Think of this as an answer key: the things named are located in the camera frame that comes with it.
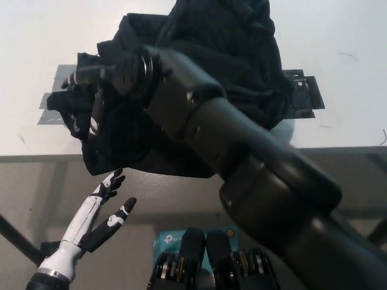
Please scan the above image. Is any black table leg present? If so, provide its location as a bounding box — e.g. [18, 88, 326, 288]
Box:
[0, 213, 45, 267]

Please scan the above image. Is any black jacket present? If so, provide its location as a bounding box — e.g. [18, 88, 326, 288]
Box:
[47, 0, 296, 179]

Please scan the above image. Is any black robot torso with silver ribs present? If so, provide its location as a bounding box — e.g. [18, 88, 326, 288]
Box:
[146, 228, 281, 290]

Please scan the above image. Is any black floor tape patch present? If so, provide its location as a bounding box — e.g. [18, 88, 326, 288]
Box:
[40, 240, 63, 258]

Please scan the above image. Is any teal tp-link box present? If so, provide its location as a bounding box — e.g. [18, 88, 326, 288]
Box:
[152, 228, 241, 272]

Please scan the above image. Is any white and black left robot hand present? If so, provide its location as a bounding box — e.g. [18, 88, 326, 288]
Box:
[60, 168, 137, 253]

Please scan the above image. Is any grey tape patch on table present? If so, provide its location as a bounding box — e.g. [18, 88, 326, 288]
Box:
[37, 63, 89, 126]

